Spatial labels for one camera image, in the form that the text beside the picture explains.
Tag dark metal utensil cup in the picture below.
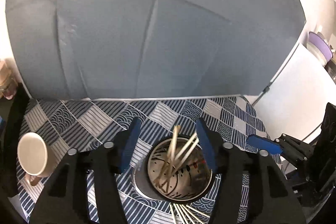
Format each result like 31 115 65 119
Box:
131 137 215 204

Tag beige ceramic mug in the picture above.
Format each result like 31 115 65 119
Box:
17 132 57 186

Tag blue patterned tablecloth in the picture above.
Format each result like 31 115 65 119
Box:
20 96 267 223

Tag purple lidded container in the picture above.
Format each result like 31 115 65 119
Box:
306 32 335 67

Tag pink jar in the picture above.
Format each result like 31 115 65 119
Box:
0 60 18 100

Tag blue fabric backdrop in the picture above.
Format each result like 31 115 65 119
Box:
6 0 305 99

